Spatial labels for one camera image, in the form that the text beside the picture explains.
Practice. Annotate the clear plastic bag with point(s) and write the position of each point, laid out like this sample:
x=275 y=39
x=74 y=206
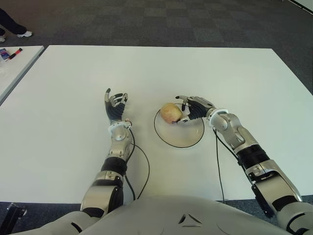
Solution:
x=3 y=71

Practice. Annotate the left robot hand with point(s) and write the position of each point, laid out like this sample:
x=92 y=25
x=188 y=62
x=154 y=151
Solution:
x=115 y=110

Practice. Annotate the yellow-red apple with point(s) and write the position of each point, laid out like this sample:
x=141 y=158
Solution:
x=171 y=112

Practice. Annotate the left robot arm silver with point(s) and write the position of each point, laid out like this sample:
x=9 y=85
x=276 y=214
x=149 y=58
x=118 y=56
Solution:
x=112 y=166

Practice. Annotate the person leg dark trousers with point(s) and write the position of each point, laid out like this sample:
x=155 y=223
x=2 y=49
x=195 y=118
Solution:
x=2 y=30
x=11 y=20

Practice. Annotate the white board panel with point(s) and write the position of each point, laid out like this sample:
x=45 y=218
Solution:
x=304 y=3

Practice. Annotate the red and black marker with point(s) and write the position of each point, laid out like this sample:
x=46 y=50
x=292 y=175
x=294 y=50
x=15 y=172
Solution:
x=15 y=53

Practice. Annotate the black stand part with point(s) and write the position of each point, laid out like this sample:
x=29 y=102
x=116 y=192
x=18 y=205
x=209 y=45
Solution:
x=14 y=213

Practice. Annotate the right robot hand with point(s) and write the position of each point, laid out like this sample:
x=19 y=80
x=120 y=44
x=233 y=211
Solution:
x=199 y=107

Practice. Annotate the blue and white packet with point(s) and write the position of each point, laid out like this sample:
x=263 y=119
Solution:
x=3 y=54

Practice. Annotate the grey robot torso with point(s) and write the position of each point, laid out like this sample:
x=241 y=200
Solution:
x=183 y=215

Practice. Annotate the white plate black rim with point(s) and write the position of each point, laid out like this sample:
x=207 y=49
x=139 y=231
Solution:
x=181 y=133

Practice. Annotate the white sneaker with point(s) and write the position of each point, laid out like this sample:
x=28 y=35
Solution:
x=24 y=34
x=2 y=38

